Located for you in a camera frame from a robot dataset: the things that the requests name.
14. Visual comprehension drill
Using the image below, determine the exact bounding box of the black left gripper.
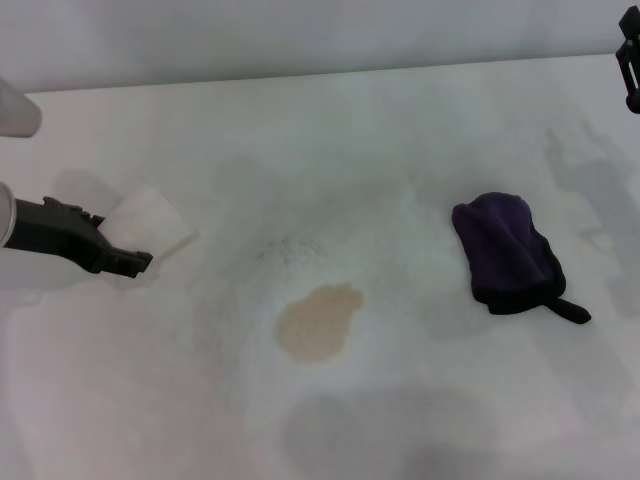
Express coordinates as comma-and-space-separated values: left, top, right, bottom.
13, 195, 154, 278

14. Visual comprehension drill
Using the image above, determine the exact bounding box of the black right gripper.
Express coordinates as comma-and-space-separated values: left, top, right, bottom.
615, 3, 640, 115

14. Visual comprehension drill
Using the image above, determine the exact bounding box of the purple rag with black trim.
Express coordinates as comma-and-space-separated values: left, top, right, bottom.
451, 191, 593, 325

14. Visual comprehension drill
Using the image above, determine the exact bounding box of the brown water stain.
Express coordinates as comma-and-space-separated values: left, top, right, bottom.
275, 282, 366, 365

